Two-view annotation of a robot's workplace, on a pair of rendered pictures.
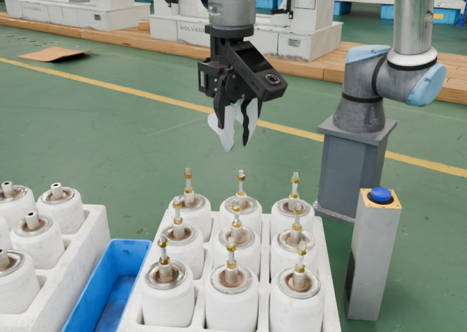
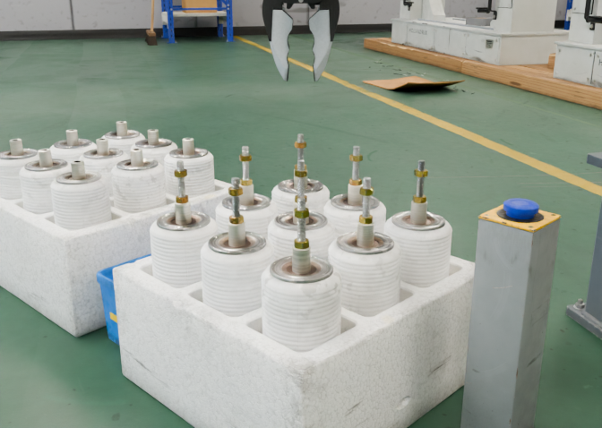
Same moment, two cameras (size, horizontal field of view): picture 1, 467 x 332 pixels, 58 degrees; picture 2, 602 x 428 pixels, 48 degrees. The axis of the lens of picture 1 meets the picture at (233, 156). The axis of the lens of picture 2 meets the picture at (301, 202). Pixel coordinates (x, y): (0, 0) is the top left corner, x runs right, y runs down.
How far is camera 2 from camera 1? 62 cm
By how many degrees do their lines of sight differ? 38
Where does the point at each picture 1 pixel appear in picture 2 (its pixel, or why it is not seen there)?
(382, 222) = (503, 252)
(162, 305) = (158, 247)
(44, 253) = (132, 194)
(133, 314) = (146, 261)
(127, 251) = not seen: hidden behind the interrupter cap
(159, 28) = (567, 63)
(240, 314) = (222, 286)
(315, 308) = (294, 301)
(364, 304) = (484, 416)
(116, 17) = (517, 45)
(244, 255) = (288, 239)
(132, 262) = not seen: hidden behind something
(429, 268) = not seen: outside the picture
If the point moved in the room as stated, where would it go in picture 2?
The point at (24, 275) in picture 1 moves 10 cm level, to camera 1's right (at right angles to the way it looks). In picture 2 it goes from (86, 192) to (123, 204)
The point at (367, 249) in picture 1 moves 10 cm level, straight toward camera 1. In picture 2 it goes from (484, 301) to (417, 320)
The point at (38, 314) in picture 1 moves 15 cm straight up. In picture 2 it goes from (80, 235) to (70, 147)
